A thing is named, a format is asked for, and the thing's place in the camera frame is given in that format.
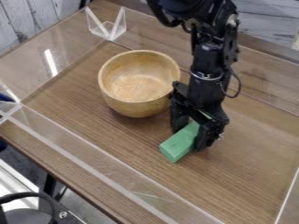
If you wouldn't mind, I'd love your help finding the clear acrylic corner bracket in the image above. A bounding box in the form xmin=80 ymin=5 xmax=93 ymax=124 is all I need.
xmin=84 ymin=7 xmax=127 ymax=41

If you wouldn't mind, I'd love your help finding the blue object at left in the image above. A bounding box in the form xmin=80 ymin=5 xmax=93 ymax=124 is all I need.
xmin=0 ymin=93 xmax=14 ymax=102

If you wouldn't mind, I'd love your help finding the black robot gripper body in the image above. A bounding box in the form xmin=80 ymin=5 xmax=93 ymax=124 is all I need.
xmin=171 ymin=71 xmax=229 ymax=124

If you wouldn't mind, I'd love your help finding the clear acrylic enclosure wall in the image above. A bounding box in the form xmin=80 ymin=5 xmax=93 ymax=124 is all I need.
xmin=0 ymin=2 xmax=299 ymax=224

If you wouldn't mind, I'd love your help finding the green rectangular block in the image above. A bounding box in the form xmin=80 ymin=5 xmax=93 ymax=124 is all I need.
xmin=159 ymin=118 xmax=200 ymax=163

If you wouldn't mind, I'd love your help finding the black chair armrest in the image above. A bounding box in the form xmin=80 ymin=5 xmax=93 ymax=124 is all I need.
xmin=0 ymin=192 xmax=57 ymax=224

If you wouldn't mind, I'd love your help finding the black table leg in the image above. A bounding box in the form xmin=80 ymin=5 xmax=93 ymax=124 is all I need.
xmin=42 ymin=174 xmax=57 ymax=196

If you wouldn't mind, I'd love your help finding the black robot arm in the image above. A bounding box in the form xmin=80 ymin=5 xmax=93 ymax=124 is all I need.
xmin=145 ymin=0 xmax=239 ymax=151

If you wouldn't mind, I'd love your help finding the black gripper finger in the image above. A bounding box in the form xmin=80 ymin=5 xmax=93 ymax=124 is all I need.
xmin=192 ymin=119 xmax=227 ymax=151
xmin=171 ymin=98 xmax=189 ymax=133

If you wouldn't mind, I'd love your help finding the light wooden bowl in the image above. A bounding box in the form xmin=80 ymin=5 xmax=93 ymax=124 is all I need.
xmin=97 ymin=50 xmax=181 ymax=118

